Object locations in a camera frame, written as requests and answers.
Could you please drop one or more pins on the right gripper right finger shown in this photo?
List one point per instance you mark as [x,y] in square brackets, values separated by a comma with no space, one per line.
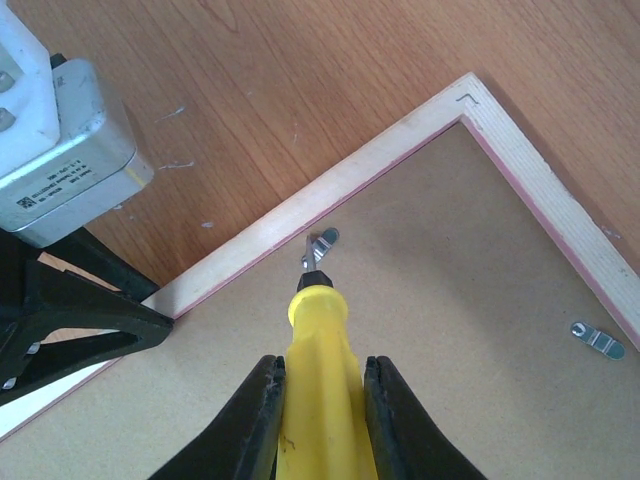
[406,442]

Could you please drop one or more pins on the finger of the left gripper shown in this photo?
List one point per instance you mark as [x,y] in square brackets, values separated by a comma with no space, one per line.
[69,306]

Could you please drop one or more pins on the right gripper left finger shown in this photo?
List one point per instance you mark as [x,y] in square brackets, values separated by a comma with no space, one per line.
[242,440]

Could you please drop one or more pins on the yellow handled screwdriver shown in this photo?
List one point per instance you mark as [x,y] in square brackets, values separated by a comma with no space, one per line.
[323,434]

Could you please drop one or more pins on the pink picture frame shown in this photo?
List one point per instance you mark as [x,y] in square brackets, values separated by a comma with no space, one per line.
[462,258]

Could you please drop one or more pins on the metal frame turn clip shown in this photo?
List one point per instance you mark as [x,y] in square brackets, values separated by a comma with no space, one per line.
[318,245]

